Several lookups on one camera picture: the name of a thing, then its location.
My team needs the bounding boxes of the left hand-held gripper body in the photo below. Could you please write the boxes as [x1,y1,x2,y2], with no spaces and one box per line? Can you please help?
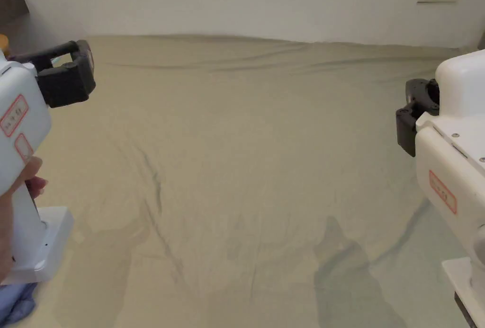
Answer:
[0,51,75,287]

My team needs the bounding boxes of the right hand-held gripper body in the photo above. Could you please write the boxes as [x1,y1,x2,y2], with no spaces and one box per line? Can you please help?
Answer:
[414,49,485,307]

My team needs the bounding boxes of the person's left hand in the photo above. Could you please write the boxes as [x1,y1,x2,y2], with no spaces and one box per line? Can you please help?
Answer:
[0,155,49,284]

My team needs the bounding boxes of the dark brown wooden furniture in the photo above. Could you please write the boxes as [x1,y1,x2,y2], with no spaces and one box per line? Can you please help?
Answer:
[0,0,31,28]

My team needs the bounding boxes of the bed with beige sheet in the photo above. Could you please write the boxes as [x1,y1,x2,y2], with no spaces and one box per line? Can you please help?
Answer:
[0,34,485,328]

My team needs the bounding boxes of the blue garment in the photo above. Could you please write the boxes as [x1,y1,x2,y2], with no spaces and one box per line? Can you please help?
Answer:
[0,282,39,328]

